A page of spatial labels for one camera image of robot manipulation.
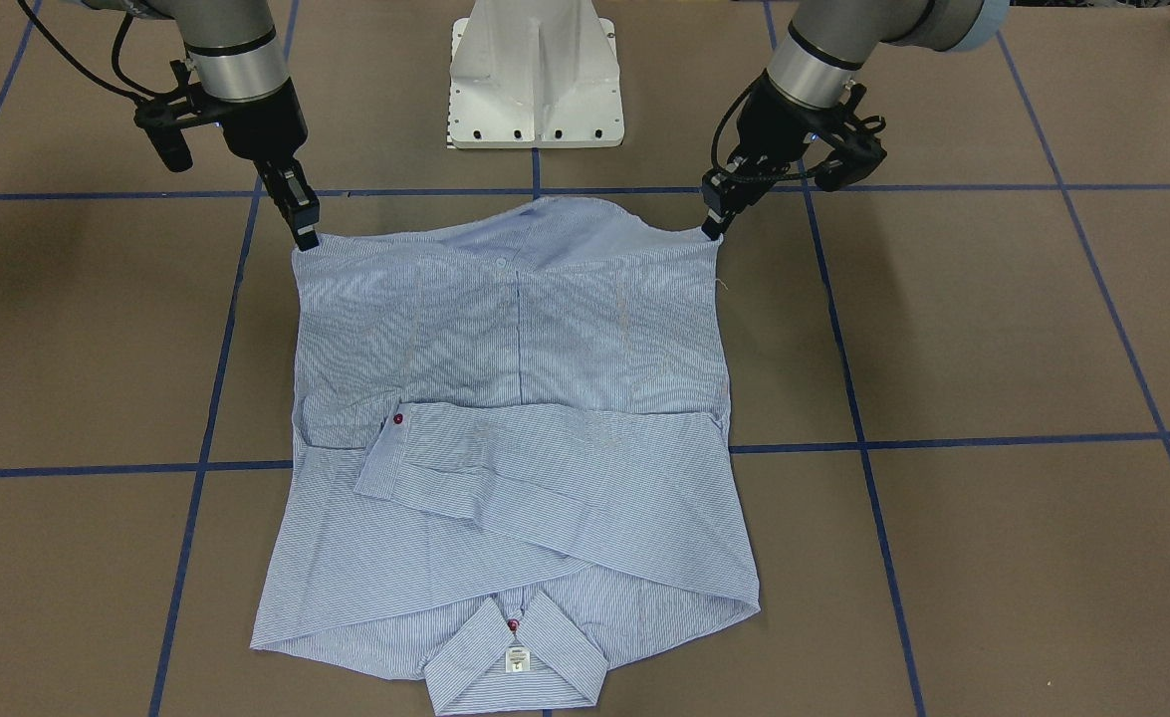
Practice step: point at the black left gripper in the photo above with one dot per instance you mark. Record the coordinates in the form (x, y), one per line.
(770, 123)

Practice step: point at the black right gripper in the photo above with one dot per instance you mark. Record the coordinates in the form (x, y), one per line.
(264, 123)

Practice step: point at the blue striped button shirt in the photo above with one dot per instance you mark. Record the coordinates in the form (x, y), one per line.
(511, 469)

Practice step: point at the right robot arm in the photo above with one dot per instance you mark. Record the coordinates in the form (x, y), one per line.
(233, 75)

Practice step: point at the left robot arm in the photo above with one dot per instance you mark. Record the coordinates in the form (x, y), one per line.
(827, 43)

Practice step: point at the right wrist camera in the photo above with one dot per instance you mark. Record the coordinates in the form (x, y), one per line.
(165, 117)

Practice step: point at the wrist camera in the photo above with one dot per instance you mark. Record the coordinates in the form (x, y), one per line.
(165, 117)
(855, 146)

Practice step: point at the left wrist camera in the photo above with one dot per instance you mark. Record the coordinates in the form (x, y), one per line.
(855, 146)

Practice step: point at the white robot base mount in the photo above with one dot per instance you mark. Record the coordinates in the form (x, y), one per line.
(534, 75)

